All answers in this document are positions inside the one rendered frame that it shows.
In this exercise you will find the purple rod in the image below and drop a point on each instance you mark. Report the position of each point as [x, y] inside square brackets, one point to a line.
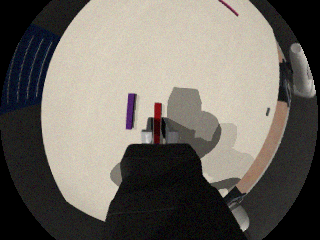
[130, 106]

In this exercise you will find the dark red rod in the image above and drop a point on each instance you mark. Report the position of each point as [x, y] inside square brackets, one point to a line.
[156, 133]

